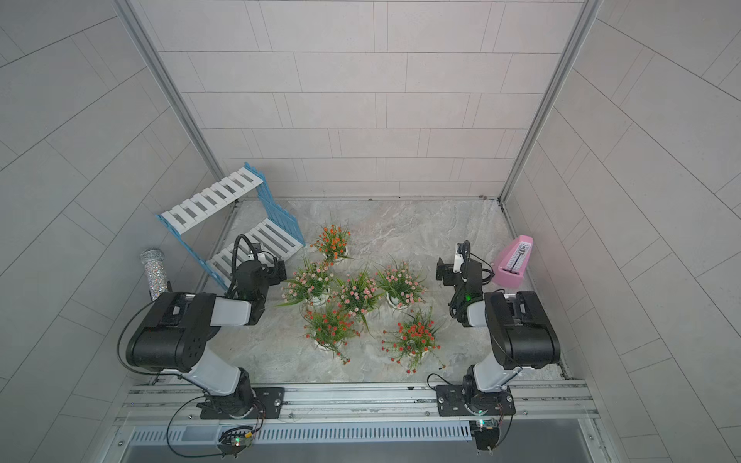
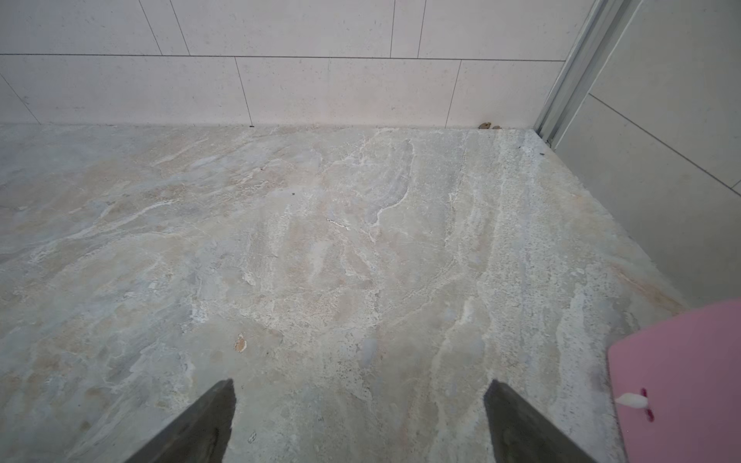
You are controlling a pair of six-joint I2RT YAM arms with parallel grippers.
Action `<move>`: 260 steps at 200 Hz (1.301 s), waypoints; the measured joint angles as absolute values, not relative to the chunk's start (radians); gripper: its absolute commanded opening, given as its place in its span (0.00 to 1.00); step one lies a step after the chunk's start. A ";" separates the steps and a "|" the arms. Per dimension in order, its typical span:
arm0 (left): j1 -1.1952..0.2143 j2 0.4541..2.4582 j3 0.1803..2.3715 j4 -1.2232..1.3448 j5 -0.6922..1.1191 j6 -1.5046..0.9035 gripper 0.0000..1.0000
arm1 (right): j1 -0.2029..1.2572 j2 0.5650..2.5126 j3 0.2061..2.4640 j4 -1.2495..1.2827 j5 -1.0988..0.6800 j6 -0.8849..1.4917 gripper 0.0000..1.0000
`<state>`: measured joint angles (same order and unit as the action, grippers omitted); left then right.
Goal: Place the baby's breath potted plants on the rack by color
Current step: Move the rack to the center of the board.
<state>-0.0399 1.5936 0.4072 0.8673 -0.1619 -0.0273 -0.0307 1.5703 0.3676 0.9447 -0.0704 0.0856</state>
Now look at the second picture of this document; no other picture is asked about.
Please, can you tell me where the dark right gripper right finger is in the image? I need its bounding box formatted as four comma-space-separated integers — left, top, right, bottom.
484, 380, 594, 463

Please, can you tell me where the pink metronome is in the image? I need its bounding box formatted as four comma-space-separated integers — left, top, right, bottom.
607, 300, 740, 462

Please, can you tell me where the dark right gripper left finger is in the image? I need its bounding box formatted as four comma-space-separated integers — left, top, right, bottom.
125, 379, 237, 463

